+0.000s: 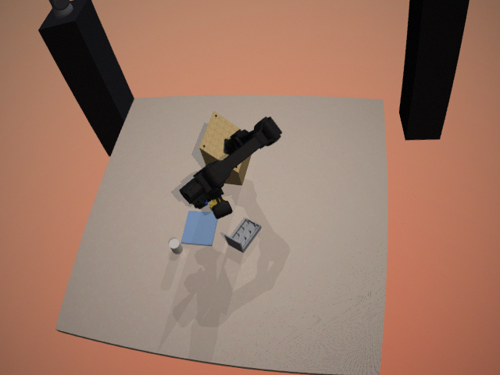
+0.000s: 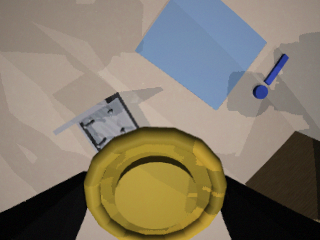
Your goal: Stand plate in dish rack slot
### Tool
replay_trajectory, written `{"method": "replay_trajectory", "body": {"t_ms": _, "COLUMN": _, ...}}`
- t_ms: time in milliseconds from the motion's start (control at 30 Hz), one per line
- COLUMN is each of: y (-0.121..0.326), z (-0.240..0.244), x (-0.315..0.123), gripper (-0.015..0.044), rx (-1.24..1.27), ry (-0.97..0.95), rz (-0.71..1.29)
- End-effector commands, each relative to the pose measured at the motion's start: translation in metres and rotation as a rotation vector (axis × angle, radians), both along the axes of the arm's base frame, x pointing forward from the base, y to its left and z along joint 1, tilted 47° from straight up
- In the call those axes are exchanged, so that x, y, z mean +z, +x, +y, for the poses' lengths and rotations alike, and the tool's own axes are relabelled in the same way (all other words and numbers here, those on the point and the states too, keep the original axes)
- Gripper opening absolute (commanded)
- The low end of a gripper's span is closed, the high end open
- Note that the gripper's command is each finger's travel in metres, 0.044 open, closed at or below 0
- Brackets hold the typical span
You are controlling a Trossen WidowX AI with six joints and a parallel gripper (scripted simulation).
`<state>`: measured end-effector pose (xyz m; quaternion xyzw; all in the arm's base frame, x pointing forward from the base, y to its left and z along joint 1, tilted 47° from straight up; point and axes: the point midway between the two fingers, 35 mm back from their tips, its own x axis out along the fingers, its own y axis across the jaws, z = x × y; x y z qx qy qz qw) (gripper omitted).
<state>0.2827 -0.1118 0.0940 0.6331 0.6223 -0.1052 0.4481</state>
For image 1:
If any light blue square mat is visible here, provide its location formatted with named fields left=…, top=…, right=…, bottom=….
left=181, top=211, right=217, bottom=246

